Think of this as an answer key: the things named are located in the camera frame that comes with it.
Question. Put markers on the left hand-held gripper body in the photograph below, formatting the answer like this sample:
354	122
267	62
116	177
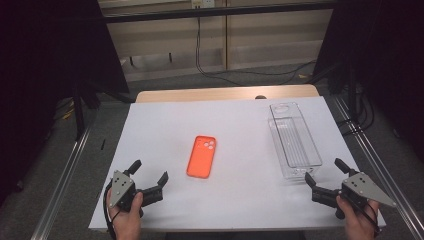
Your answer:
120	186

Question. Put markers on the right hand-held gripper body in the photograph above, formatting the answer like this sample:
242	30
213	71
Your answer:
363	188

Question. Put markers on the clear plastic box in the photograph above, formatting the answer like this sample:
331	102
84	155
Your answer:
295	143

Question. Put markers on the orange phone case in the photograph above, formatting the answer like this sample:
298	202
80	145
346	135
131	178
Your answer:
201	158

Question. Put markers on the person's right hand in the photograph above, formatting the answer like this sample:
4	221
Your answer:
360	225

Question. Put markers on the person's left hand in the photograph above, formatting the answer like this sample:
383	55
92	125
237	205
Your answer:
128	225

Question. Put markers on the white table mat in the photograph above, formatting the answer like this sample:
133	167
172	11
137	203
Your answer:
240	200

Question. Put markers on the wooden table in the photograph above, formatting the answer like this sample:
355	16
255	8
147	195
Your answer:
213	94

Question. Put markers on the black curtain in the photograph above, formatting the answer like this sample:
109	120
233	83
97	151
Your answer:
383	50
50	66

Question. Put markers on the black horizontal bar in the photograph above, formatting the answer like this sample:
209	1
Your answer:
216	12

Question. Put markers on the metal floor rail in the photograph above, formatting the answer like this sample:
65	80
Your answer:
63	183
383	173

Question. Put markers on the white wall socket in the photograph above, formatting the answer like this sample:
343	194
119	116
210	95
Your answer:
203	3

